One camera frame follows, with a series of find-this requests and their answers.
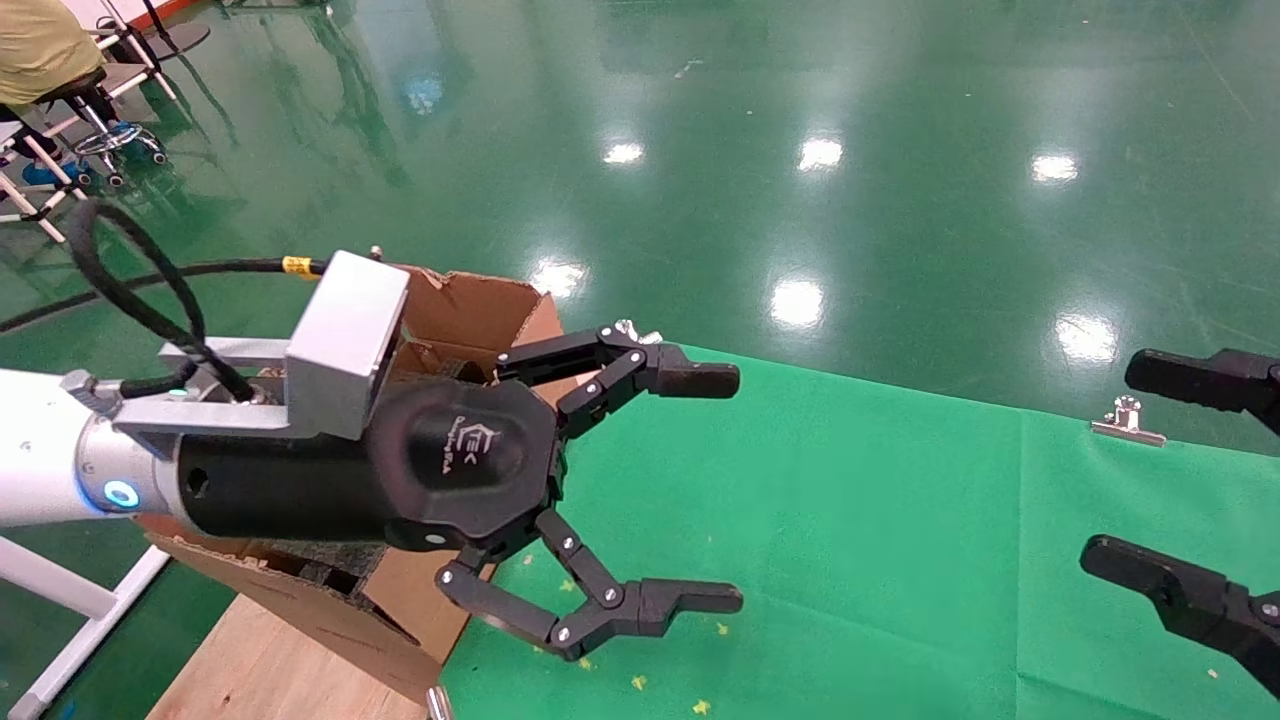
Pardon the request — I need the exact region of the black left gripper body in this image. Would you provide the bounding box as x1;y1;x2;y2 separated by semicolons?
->
179;377;570;567

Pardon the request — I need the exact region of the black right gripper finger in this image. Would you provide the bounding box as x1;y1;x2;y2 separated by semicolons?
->
1123;347;1280;437
1078;534;1280;700

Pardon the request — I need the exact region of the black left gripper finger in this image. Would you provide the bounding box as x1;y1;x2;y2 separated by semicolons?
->
496;321;742;442
432;507;745;664

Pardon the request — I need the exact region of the large open cardboard carton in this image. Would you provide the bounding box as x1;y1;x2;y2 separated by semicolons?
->
134;264;567;706

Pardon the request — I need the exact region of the black foam insert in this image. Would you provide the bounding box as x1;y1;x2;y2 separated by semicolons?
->
264;540;392;601

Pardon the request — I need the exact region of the green table cloth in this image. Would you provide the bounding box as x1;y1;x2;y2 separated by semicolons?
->
437;342;1280;720

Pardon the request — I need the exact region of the black wheeled stool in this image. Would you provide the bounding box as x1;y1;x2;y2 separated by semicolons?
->
34;67;169;190

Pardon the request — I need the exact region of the black round stand base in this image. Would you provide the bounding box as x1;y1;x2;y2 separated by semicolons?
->
140;0;212;57

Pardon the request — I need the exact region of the person in yellow shirt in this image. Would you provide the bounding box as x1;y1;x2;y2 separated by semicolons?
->
0;0;107;107

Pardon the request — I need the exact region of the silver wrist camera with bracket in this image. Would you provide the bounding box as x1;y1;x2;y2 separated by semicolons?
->
114;249;412;462

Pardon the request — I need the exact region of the thin black camera cable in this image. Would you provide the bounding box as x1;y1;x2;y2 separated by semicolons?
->
0;199;332;402

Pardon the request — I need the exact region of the white table leg frame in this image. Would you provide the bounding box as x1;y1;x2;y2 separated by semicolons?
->
0;536;172;717

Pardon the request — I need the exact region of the white pipe frame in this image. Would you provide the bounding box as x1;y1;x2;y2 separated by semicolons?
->
0;120;99;245
90;0;181;102

